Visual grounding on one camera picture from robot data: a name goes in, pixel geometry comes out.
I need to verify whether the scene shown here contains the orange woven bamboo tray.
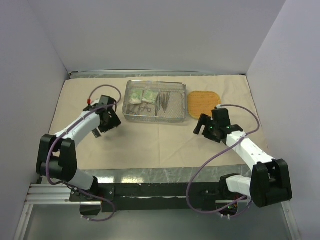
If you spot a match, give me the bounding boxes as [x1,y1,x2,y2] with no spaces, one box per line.
[187,91,221,120]

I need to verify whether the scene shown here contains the beige cloth wrap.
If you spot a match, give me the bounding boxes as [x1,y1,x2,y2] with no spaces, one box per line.
[49,75,269,170]

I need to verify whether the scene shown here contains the steel mesh instrument tray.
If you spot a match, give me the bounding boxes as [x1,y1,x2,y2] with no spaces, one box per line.
[122,80,187,124]

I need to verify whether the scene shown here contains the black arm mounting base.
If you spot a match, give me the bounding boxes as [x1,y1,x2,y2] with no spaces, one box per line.
[69,182,241,216]

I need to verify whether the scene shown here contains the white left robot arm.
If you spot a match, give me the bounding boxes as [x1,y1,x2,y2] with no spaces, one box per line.
[36,95,121,201]

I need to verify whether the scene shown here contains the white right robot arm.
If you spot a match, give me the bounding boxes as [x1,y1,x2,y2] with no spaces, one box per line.
[193,105,293,208]

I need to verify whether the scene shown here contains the steel surgical scissors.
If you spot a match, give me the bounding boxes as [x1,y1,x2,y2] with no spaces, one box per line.
[125,104,138,115]

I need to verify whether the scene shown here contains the left gauze packet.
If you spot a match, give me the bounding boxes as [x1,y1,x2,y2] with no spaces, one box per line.
[128,88,144,105]

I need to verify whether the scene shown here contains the gauze packet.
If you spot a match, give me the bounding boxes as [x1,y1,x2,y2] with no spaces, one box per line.
[128,88,144,105]
[142,89,159,104]

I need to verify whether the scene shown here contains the steel tweezers bundle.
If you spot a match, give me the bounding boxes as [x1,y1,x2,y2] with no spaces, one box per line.
[155,91,171,115]

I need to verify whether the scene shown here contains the right gauze packet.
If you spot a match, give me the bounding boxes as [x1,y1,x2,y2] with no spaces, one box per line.
[142,89,159,104]

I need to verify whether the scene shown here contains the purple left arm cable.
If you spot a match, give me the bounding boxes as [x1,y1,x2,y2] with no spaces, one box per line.
[46,84,123,223]

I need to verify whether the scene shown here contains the aluminium front frame rail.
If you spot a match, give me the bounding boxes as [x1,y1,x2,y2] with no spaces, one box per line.
[24,184,101,205]

